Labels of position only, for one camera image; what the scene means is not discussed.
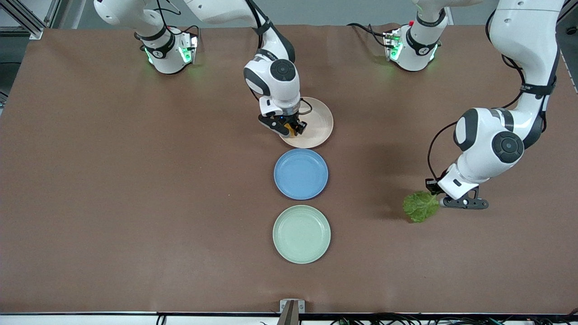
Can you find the yellow lemon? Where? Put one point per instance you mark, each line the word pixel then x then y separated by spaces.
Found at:
pixel 293 132

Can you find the green lettuce leaf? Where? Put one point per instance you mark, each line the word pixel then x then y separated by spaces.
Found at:
pixel 421 207

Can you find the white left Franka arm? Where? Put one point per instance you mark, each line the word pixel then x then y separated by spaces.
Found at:
pixel 524 27

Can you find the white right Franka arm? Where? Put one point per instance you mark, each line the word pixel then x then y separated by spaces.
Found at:
pixel 216 9

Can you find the beige round plate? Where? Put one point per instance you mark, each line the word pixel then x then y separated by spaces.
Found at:
pixel 319 126

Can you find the blue round plate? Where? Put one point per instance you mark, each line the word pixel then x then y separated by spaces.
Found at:
pixel 301 174

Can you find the pale green round plate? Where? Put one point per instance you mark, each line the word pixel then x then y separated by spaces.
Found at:
pixel 301 234

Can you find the brown table cover sheet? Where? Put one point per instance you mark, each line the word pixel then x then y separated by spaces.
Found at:
pixel 135 248

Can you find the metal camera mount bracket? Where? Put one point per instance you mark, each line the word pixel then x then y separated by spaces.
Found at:
pixel 285 304

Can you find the aluminium frame profile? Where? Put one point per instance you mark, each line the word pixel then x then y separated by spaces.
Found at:
pixel 27 22

